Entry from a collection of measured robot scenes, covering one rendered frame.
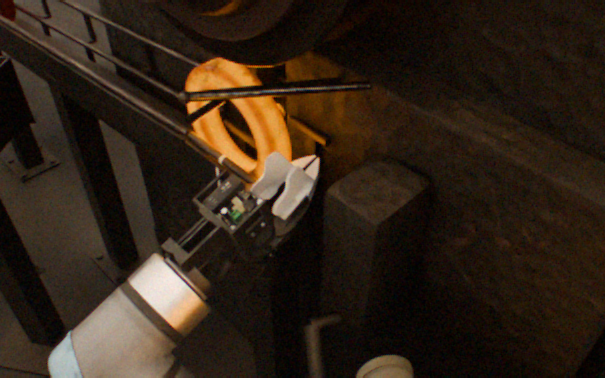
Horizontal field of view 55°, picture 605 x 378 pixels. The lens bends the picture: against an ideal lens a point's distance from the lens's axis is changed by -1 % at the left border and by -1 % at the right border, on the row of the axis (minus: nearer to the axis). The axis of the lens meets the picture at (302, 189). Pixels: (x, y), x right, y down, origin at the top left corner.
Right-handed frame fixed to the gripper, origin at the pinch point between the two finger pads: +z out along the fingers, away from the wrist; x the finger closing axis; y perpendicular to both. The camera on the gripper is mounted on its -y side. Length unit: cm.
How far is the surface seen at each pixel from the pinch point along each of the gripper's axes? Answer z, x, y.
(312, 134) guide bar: 3.8, 3.4, 0.3
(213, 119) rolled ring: -1.8, 18.2, -1.2
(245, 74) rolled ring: 1.8, 10.5, 9.1
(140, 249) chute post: -21, 67, -71
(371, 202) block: -1.7, -12.2, 6.0
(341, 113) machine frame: 6.4, -0.1, 4.2
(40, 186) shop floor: -29, 111, -70
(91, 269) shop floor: -33, 71, -68
